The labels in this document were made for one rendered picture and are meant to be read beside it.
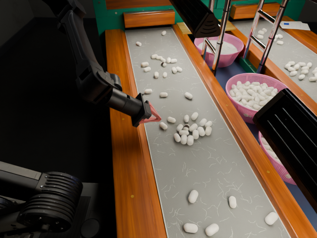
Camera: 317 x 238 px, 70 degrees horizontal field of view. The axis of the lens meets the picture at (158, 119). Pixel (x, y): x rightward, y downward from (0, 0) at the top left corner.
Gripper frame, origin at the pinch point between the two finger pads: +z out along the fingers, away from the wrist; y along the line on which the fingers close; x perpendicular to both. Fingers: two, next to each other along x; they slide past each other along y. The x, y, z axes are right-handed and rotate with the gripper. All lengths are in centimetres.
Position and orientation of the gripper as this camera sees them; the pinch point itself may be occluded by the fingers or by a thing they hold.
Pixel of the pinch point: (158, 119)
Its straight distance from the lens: 75.9
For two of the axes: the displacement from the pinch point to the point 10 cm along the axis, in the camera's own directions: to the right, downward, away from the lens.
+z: 7.5, 3.5, 5.6
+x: -6.3, 6.3, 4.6
